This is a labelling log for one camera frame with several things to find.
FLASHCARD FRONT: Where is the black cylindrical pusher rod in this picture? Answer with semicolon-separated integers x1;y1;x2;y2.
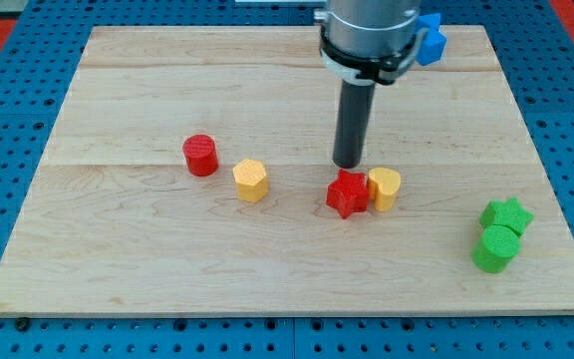
333;82;375;169

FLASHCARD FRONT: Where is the yellow heart block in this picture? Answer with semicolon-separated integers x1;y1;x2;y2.
367;168;402;211

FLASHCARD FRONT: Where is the red star block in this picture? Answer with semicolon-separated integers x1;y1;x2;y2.
326;169;370;219

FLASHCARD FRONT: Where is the blue block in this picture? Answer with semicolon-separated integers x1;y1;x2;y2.
416;13;446;66

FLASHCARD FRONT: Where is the wooden board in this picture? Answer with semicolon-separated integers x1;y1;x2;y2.
0;26;574;318

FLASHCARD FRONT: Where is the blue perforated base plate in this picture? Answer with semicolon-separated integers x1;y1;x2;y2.
0;1;574;358

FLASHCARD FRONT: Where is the red cylinder block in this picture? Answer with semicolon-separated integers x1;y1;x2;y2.
182;134;218;177

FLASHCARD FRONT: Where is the green cylinder block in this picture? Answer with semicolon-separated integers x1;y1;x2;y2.
471;225;520;273

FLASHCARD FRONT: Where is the green star block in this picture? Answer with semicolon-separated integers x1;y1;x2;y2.
479;197;535;237

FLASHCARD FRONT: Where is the yellow hexagon block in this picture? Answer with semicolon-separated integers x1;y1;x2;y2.
232;159;269;203

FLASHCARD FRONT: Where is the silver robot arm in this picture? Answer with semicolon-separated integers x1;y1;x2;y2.
313;0;429;169

